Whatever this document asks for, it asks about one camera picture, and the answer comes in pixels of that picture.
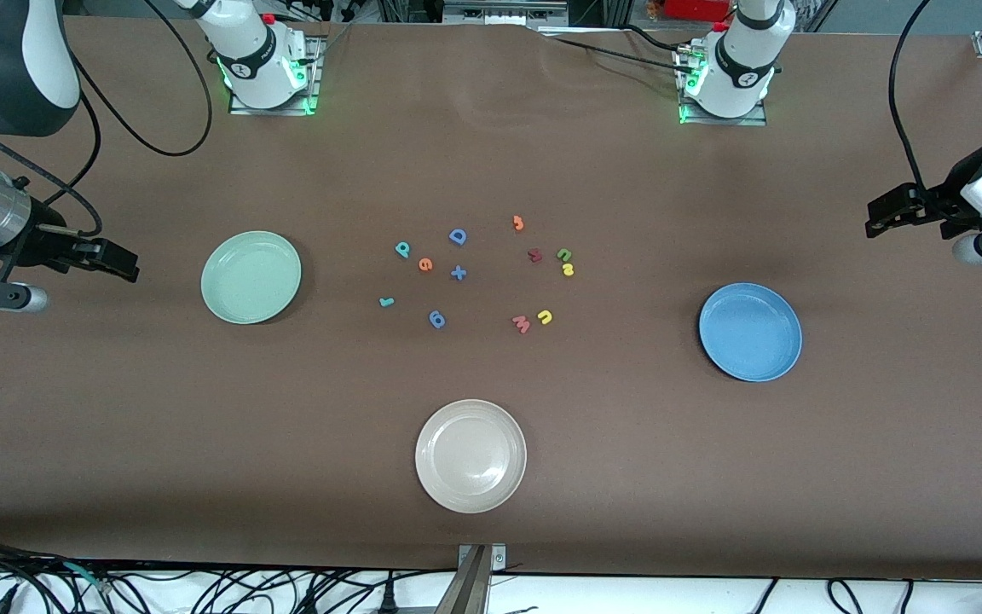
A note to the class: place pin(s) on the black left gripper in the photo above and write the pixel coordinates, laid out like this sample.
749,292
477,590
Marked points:
941,201

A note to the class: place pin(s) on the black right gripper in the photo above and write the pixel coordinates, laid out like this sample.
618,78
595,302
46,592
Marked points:
44,242

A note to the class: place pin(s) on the teal letter P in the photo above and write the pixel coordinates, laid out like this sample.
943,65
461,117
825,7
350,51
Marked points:
402,249

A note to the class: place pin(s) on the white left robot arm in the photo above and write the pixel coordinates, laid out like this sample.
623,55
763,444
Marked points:
742,68

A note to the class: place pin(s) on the green plate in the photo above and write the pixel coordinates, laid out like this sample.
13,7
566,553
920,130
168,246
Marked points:
251,277

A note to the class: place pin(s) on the brown table cover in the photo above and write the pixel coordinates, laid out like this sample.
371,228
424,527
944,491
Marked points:
116,426

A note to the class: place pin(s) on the blue plate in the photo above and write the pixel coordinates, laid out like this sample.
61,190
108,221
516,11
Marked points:
750,333

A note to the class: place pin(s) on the red box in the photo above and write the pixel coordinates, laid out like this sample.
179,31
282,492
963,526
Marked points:
696,8

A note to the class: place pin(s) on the blue number 6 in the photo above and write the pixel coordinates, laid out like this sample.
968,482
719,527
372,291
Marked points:
437,320

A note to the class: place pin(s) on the blue letter D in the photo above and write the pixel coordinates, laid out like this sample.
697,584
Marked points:
457,237

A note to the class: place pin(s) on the pink letter W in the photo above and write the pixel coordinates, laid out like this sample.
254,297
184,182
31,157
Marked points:
521,324

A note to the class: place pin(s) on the beige plate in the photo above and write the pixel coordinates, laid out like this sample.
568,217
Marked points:
470,456

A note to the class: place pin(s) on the black power plug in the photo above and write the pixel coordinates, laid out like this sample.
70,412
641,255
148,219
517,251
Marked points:
388,597

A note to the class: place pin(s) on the grey metal rack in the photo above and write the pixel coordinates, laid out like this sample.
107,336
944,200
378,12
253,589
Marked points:
504,10

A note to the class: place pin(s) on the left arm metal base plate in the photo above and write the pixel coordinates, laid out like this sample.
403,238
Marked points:
725,122

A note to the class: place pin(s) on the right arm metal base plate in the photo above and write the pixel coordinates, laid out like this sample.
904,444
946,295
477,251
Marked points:
274,111

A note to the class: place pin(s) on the aluminium profile post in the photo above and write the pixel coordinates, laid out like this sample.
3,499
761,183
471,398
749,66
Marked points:
467,588

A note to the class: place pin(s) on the metal corner bracket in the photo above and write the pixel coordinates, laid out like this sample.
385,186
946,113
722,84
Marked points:
498,558

